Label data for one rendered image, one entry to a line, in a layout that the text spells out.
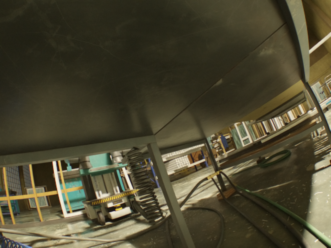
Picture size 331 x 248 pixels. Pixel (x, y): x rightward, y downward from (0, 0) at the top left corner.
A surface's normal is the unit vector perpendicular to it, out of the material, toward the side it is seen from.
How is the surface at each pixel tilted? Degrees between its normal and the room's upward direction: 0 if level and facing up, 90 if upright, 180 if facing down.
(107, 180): 90
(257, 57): 180
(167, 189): 90
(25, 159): 90
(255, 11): 180
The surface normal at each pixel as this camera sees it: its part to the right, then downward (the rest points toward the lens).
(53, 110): 0.32, 0.90
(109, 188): 0.56, -0.44
